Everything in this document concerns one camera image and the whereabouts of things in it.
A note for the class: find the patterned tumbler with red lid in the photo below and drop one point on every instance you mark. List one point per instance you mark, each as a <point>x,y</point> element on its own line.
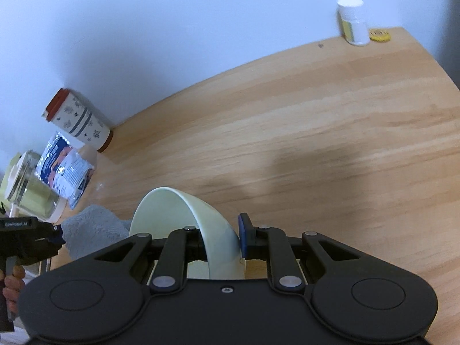
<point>81,120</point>

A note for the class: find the person's left hand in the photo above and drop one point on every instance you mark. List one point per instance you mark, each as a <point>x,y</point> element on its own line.
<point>12,287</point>

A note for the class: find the light blue fluffy cloth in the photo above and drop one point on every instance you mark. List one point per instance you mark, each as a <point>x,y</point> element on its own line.
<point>93,228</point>

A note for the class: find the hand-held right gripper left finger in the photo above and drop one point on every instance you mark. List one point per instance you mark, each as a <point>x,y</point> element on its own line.
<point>189,238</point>

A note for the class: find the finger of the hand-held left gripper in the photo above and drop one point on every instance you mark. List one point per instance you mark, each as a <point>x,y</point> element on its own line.
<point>56,236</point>

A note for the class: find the small yellow cap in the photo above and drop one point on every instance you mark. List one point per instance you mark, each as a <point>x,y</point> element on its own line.
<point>380,35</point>

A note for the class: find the glass jar with yellow liquid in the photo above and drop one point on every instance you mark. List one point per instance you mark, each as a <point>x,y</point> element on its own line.
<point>30,194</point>

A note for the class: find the pale green bowl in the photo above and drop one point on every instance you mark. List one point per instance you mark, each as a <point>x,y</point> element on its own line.
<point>169,208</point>

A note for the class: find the printed plastic packet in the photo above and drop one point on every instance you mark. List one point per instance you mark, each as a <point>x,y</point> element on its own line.
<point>63,167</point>

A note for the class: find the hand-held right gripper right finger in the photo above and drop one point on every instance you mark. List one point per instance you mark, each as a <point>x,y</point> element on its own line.
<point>246,238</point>

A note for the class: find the white pill bottle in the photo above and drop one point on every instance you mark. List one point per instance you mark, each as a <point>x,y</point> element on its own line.
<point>353,21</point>

